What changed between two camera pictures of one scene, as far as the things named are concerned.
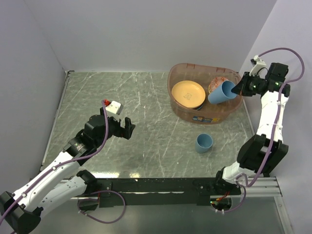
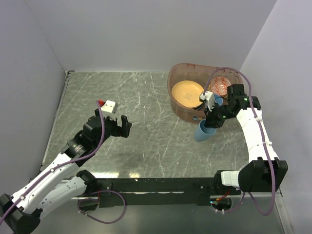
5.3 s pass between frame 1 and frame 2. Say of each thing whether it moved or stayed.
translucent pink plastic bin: stayed
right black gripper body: moved
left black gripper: stayed
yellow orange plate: stayed
